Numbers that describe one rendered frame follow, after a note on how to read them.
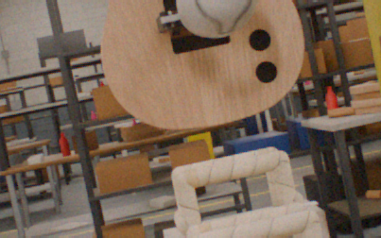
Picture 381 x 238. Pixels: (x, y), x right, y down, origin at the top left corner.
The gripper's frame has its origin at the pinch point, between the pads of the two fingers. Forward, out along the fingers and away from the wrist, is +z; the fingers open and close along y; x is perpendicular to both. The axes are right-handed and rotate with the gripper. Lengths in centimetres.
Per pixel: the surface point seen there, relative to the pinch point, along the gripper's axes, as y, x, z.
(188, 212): -8.2, -31.6, -3.0
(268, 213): 4.0, -33.3, -10.4
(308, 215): 8.7, -33.5, -18.7
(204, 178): -4.4, -26.4, -3.1
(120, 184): -34, -71, 456
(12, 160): -122, -43, 564
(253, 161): 4.3, -25.3, -2.8
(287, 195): 8.8, -32.3, -3.0
